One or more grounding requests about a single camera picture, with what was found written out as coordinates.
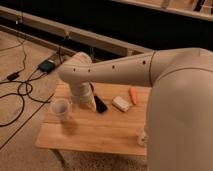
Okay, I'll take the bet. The black eraser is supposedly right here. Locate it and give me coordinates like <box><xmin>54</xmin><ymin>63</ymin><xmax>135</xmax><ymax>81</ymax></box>
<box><xmin>95</xmin><ymin>96</ymin><xmax>108</xmax><ymax>113</ymax></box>

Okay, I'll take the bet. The black power adapter box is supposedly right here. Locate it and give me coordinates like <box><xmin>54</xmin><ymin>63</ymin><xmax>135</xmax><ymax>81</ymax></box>
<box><xmin>38</xmin><ymin>60</ymin><xmax>55</xmax><ymax>74</ymax></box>

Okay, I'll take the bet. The wooden table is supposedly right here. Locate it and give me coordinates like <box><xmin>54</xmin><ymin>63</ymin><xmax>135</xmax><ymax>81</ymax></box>
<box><xmin>36</xmin><ymin>83</ymin><xmax>150</xmax><ymax>155</ymax></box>

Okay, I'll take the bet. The orange carrot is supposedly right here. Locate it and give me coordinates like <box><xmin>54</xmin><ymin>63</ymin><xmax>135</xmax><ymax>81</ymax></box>
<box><xmin>129</xmin><ymin>87</ymin><xmax>137</xmax><ymax>105</ymax></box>

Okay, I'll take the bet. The translucent plastic cup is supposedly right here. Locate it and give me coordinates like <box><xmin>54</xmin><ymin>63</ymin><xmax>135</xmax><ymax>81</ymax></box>
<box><xmin>50</xmin><ymin>98</ymin><xmax>70</xmax><ymax>123</ymax></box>

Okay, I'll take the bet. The white sponge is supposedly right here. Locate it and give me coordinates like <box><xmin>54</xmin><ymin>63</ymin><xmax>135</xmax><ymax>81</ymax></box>
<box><xmin>112</xmin><ymin>96</ymin><xmax>130</xmax><ymax>112</ymax></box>

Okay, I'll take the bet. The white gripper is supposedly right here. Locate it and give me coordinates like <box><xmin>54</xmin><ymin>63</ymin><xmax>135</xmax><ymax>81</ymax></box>
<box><xmin>70</xmin><ymin>83</ymin><xmax>96</xmax><ymax>111</ymax></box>

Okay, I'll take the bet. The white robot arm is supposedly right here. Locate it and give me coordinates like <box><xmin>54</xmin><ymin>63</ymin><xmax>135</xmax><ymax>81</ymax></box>
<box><xmin>59</xmin><ymin>48</ymin><xmax>213</xmax><ymax>171</ymax></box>

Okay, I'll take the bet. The small black plug adapter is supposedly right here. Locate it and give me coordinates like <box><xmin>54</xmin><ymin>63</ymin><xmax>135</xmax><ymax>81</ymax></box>
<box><xmin>7</xmin><ymin>72</ymin><xmax>19</xmax><ymax>81</ymax></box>

